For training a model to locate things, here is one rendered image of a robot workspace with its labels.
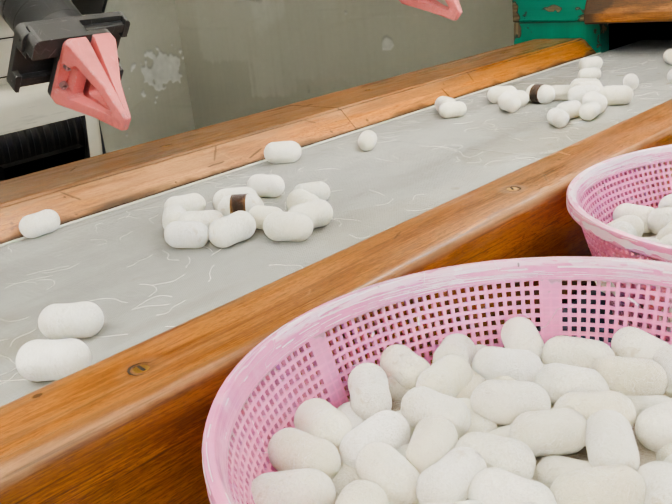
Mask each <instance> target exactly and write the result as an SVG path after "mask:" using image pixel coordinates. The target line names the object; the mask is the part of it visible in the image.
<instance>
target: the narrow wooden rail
mask: <svg viewBox="0 0 672 504"><path fill-rule="evenodd" d="M671 144H672V99H670V100H668V101H666V102H663V103H661V104H659V105H657V106H655V107H653V108H650V109H648V110H646V111H644V112H642V113H639V114H637V115H635V116H633V117H631V118H629V119H626V120H624V121H622V122H620V123H618V124H615V125H613V126H611V127H609V128H607V129H605V130H602V131H600V132H598V133H596V134H594V135H591V136H589V137H587V138H585V139H583V140H581V141H578V142H576V143H574V144H572V145H570V146H568V147H565V148H563V149H561V150H559V151H557V152H554V153H552V154H550V155H548V156H546V157H544V158H541V159H539V160H537V161H535V162H533V163H530V164H528V165H526V166H524V167H522V168H520V169H517V170H515V171H513V172H511V173H509V174H506V175H504V176H502V177H500V178H498V179H496V180H493V181H491V182H489V183H487V184H485V185H482V186H480V187H478V188H476V189H474V190H472V191H469V192H467V193H465V194H463V195H461V196H458V197H456V198H454V199H452V200H450V201H448V202H445V203H443V204H441V205H439V206H437V207H434V208H432V209H430V210H428V211H426V212H424V213H421V214H419V215H417V216H415V217H413V218H411V219H408V220H406V221H404V222H402V223H400V224H397V225H395V226H393V227H391V228H389V229H387V230H384V231H382V232H380V233H378V234H376V235H373V236H371V237H369V238H367V239H365V240H363V241H360V242H358V243H356V244H354V245H352V246H349V247H347V248H345V249H343V250H341V251H339V252H336V253H334V254H332V255H330V256H328V257H325V258H323V259H321V260H319V261H317V262H315V263H312V264H310V265H308V266H306V267H304V268H301V269H299V270H297V271H295V272H293V273H291V274H288V275H286V276H284V277H282V278H280V279H278V280H275V281H273V282H271V283H269V284H267V285H264V286H262V287H260V288H258V289H256V290H254V291H251V292H249V293H247V294H245V295H243V296H240V297H238V298H236V299H234V300H232V301H230V302H227V303H225V304H223V305H221V306H219V307H216V308H214V309H212V310H210V311H208V312H206V313H203V314H201V315H199V316H197V317H195V318H192V319H190V320H188V321H186V322H184V323H182V324H179V325H177V326H175V327H173V328H171V329H168V330H166V331H164V332H162V333H160V334H158V335H155V336H153V337H151V338H149V339H147V340H145V341H142V342H140V343H138V344H136V345H134V346H131V347H129V348H127V349H125V350H123V351H121V352H118V353H116V354H114V355H112V356H110V357H107V358H105V359H103V360H101V361H99V362H97V363H94V364H92V365H90V366H88V367H86V368H83V369H81V370H79V371H77V372H75V373H73V374H70V375H68V376H66V377H64V378H62V379H59V380H57V381H55V382H53V383H51V384H49V385H46V386H44V387H42V388H40V389H38V390H35V391H33V392H31V393H29V394H27V395H25V396H22V397H20V398H18V399H16V400H14V401H12V402H9V403H7V404H5V405H3V406H1V407H0V504H210V501H209V498H208V493H207V488H206V483H205V477H204V472H203V465H202V441H203V433H204V429H205V424H206V420H207V417H208V414H209V411H210V408H211V406H212V403H213V401H214V399H215V397H216V395H217V393H218V391H219V389H220V388H221V386H222V384H223V383H224V381H225V380H226V378H227V377H228V376H229V374H230V373H231V372H232V370H233V369H234V368H235V367H236V365H237V364H238V363H239V362H240V361H241V360H242V359H243V358H244V357H245V356H246V355H247V354H248V353H249V352H250V351H251V350H252V349H253V348H254V347H256V346H257V345H258V344H259V343H260V342H262V341H263V340H264V339H265V338H267V337H268V336H269V335H270V334H272V333H273V332H275V331H276V330H278V329H279V328H281V327H282V326H284V325H285V324H287V323H288V322H290V321H292V320H293V319H295V318H297V317H299V316H300V315H302V314H304V313H306V312H308V311H310V310H312V309H314V308H316V307H318V306H320V305H322V304H324V303H326V302H328V301H331V300H333V299H335V298H338V297H340V296H343V295H345V294H348V293H351V292H353V291H356V290H359V289H362V288H365V287H367V286H370V285H373V284H377V283H380V282H383V281H387V280H390V279H394V278H398V277H402V276H405V275H409V274H414V273H418V272H423V271H427V270H433V269H438V268H443V267H449V266H455V265H461V264H468V263H475V262H483V261H492V260H502V259H515V258H531V257H563V256H581V257H592V255H591V252H590V250H589V247H588V244H587V241H586V239H585V236H584V233H583V230H582V228H581V226H580V225H579V224H578V223H577V222H576V221H575V220H574V219H573V218H572V217H571V215H570V214H569V212H568V210H567V206H566V192H567V189H568V186H569V185H570V183H571V181H572V180H573V179H574V178H575V177H576V176H577V175H578V174H580V173H581V172H582V171H584V170H586V169H587V168H589V167H591V166H593V165H595V164H597V163H600V162H602V161H605V160H608V159H610V158H613V157H617V156H620V155H623V154H627V153H631V152H635V151H639V150H644V149H649V148H654V147H659V146H665V145H671Z"/></svg>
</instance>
